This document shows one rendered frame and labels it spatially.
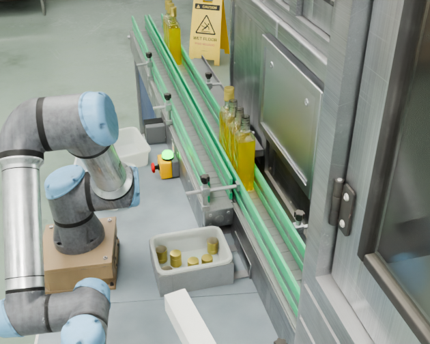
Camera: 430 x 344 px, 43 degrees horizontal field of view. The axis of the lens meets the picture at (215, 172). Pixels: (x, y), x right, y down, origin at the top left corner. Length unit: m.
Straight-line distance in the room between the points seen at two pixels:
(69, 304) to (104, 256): 0.51
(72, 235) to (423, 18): 1.30
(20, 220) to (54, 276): 0.51
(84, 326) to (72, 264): 0.60
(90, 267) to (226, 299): 0.40
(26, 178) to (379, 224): 0.79
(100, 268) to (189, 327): 0.32
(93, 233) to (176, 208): 0.41
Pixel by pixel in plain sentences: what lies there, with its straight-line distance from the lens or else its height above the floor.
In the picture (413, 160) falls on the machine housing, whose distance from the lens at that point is 0.50.
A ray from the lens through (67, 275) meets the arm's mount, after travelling 1.64.
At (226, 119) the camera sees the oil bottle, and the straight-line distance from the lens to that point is 1.79.
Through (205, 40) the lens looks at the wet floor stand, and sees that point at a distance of 5.11.
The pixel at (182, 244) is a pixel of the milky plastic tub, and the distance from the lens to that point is 1.71.
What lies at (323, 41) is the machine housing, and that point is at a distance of 1.48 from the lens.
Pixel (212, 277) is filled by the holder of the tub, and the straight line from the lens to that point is 1.61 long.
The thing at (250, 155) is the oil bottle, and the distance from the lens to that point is 1.73.
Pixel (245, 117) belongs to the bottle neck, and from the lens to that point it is 1.70.
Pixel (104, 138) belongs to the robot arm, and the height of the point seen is 1.35.
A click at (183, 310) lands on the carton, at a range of 1.50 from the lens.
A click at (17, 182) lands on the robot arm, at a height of 1.29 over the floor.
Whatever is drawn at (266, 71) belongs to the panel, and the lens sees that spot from 1.84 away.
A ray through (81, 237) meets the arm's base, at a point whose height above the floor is 0.90.
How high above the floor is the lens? 1.91
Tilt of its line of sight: 33 degrees down
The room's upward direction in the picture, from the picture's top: straight up
